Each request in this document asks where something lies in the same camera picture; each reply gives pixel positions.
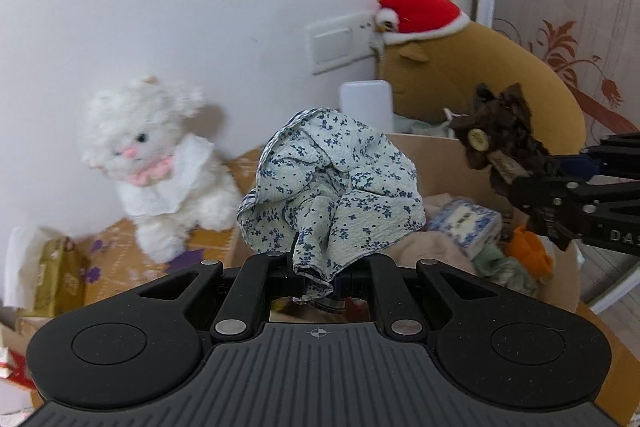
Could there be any white wall socket plate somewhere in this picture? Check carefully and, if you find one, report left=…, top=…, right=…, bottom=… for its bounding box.
left=306, top=9, right=383, bottom=75

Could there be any wooden desktop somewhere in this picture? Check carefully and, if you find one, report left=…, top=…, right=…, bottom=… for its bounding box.
left=0, top=297, right=640, bottom=427

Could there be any blue and white patterned box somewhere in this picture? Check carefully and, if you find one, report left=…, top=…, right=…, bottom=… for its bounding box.
left=427, top=198, right=503, bottom=258

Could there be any gold tissue box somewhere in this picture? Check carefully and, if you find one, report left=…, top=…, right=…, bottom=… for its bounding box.
left=4, top=227, right=87, bottom=318

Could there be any red milk carton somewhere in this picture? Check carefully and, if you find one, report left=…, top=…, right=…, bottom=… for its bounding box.
left=0, top=344, right=33, bottom=390

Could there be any orange sock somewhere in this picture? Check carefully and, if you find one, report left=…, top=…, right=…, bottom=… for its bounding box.
left=507, top=227, right=556, bottom=280

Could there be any red plush hat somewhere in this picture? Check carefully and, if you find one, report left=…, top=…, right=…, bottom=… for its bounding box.
left=375, top=0, right=471, bottom=46

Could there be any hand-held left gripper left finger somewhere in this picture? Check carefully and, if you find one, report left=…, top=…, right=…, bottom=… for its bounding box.
left=137, top=249, right=301, bottom=343

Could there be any white plastic device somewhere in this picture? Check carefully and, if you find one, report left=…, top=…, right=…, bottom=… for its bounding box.
left=339, top=79, right=393, bottom=135

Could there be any brown lace scrunchie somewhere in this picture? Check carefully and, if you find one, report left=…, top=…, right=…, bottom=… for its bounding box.
left=450, top=82, right=581, bottom=253

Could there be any beige storage basket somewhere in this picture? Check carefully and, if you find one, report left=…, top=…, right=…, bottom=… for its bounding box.
left=385, top=132, right=583, bottom=315

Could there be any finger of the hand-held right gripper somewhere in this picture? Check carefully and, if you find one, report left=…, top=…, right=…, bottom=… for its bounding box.
left=550, top=132, right=640, bottom=180
left=510, top=174, right=640, bottom=258

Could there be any beige plush cloth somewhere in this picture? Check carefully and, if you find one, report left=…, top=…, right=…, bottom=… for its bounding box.
left=385, top=194, right=481, bottom=275

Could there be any brown plush toy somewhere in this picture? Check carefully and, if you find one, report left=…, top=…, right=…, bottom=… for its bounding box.
left=377, top=21, right=587, bottom=158

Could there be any purple flower table mat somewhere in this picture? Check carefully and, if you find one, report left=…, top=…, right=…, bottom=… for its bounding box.
left=70, top=146, right=266, bottom=288

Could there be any green plaid scrunchie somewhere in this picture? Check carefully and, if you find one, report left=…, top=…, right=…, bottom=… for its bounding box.
left=472, top=244, right=541, bottom=298

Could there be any blue floral checked cloth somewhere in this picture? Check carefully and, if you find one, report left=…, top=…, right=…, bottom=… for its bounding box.
left=236, top=107, right=427, bottom=314

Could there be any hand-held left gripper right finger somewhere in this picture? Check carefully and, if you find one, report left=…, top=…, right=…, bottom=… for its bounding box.
left=335, top=254, right=506, bottom=338

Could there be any white sheep plush toy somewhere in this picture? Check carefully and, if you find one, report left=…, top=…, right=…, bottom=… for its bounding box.
left=80, top=76, right=243, bottom=264

